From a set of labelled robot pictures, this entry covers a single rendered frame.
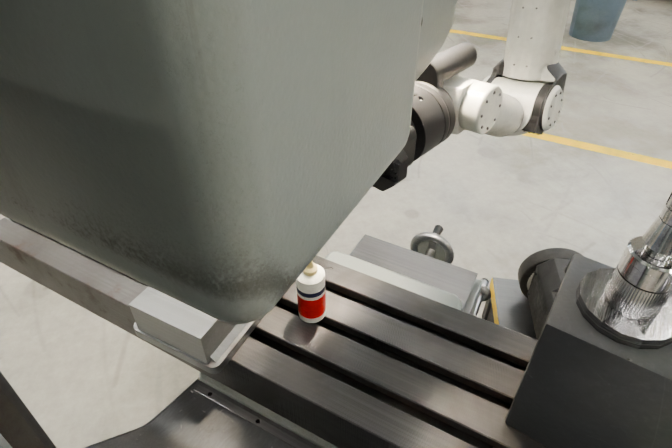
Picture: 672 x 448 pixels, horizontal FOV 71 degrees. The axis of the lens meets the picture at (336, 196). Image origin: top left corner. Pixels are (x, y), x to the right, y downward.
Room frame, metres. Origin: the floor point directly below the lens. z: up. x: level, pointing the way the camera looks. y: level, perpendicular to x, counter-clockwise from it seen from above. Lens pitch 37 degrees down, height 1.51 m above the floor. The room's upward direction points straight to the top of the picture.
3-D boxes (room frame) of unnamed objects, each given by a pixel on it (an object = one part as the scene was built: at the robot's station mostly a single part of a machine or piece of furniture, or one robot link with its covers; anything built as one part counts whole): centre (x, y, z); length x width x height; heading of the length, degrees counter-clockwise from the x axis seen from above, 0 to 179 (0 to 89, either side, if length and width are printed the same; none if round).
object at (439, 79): (0.57, -0.14, 1.24); 0.11 x 0.11 x 0.11; 47
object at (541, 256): (0.96, -0.64, 0.50); 0.20 x 0.05 x 0.20; 81
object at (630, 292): (0.30, -0.28, 1.19); 0.05 x 0.05 x 0.06
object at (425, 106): (0.50, -0.06, 1.23); 0.13 x 0.12 x 0.10; 47
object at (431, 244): (0.87, -0.23, 0.66); 0.16 x 0.12 x 0.12; 152
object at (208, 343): (0.54, 0.14, 1.01); 0.35 x 0.15 x 0.11; 153
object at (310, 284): (0.45, 0.03, 1.01); 0.04 x 0.04 x 0.11
